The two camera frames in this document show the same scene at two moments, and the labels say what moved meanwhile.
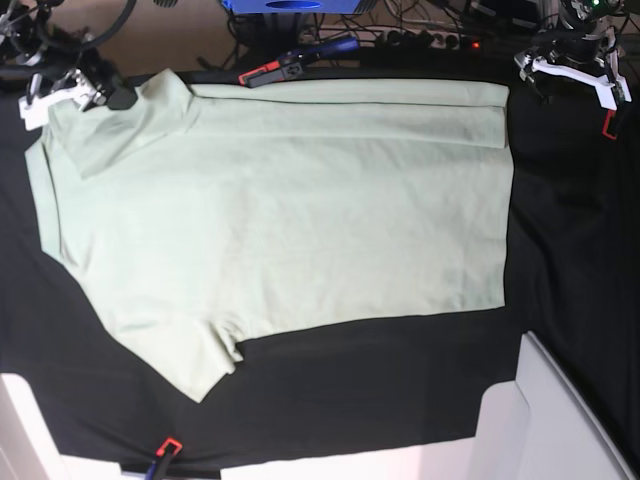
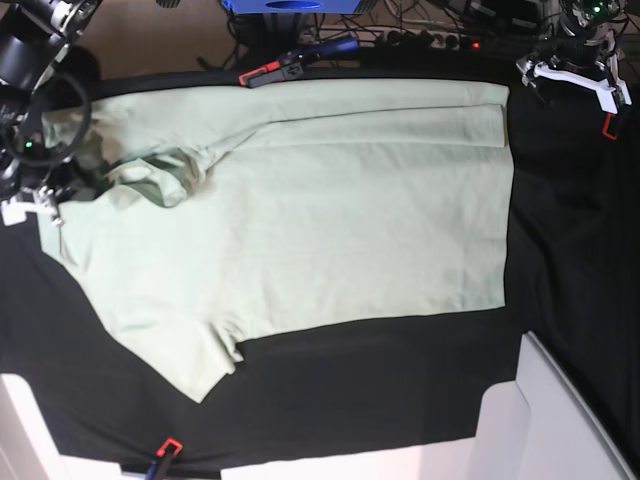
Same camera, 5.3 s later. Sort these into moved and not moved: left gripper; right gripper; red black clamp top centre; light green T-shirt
Moved: right gripper
Not moved: red black clamp top centre; left gripper; light green T-shirt
